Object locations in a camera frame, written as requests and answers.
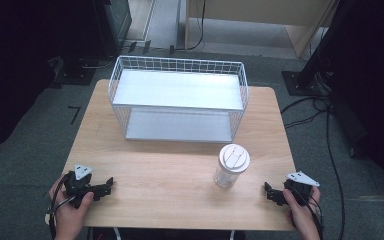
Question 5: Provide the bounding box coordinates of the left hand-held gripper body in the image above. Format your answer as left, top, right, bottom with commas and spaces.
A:
63, 163, 105, 209

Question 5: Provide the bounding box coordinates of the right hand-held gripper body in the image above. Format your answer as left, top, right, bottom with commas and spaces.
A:
275, 171, 321, 207

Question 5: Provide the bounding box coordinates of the clear cup with white lid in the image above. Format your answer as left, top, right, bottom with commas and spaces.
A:
213, 143, 251, 189

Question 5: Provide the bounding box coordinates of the white wire shelf rack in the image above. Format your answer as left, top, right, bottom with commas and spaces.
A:
107, 55, 250, 144

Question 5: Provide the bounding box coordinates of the person's right hand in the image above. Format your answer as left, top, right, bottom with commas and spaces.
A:
282, 185, 322, 240

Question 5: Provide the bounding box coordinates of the person's left hand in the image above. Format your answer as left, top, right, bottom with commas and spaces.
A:
48, 174, 95, 240

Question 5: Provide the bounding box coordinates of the black stand base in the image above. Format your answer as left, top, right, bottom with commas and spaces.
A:
281, 69, 331, 98
52, 56, 98, 86

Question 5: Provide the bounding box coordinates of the dark equipment cabinet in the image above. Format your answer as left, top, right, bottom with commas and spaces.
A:
92, 0, 133, 58

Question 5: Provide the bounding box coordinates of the light wooden cabinet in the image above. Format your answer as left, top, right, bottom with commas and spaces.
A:
183, 0, 336, 58

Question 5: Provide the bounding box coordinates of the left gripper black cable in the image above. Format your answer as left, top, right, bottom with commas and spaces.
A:
43, 173, 76, 240

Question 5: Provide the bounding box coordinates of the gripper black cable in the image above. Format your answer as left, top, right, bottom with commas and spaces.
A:
43, 173, 76, 240
289, 188, 325, 240

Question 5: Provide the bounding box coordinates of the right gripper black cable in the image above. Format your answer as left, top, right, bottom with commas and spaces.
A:
289, 188, 325, 240

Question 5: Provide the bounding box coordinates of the black floor cable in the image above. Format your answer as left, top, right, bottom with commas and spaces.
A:
279, 95, 346, 240

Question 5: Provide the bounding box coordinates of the black hanging cable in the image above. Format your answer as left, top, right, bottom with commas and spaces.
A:
169, 0, 207, 56

